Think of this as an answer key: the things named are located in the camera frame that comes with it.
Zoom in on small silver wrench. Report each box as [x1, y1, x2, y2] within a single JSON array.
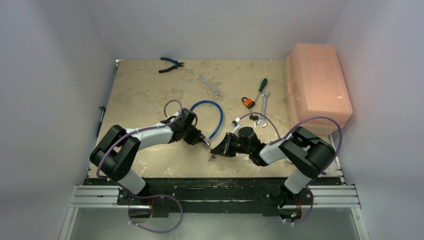
[[197, 75, 222, 96]]

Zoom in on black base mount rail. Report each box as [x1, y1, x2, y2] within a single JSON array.
[[70, 177, 360, 220]]

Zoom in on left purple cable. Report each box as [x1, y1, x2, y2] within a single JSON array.
[[96, 99, 184, 180]]

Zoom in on orange black padlock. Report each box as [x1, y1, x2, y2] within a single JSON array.
[[241, 97, 256, 110]]

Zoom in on silver key bunch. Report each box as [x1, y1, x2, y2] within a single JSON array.
[[208, 154, 216, 162]]

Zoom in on clear plastic bags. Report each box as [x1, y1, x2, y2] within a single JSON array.
[[284, 155, 340, 176]]

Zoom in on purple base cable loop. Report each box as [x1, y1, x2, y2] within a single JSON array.
[[127, 194, 184, 235]]

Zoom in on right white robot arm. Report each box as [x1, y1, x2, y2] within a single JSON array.
[[210, 126, 336, 204]]

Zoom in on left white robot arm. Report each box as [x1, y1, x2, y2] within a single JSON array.
[[89, 108, 205, 205]]

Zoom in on blue handled pliers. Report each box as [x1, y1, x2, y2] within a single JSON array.
[[158, 57, 185, 74]]

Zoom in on black padlock keys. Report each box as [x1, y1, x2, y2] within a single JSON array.
[[249, 114, 259, 122]]

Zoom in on large silver wrench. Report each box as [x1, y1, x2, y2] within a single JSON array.
[[255, 92, 271, 128]]

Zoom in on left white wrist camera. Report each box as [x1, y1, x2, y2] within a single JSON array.
[[164, 112, 179, 122]]

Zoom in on green handled screwdriver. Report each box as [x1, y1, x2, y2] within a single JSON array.
[[255, 78, 268, 102]]

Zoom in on blue cable lock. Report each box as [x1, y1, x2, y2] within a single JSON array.
[[190, 100, 224, 149]]

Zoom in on orange plastic toolbox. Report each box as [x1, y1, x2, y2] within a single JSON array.
[[286, 43, 353, 127]]

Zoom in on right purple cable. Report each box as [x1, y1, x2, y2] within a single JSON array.
[[239, 112, 343, 190]]

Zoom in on black handled tool at edge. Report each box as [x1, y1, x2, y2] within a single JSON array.
[[96, 106, 106, 138]]

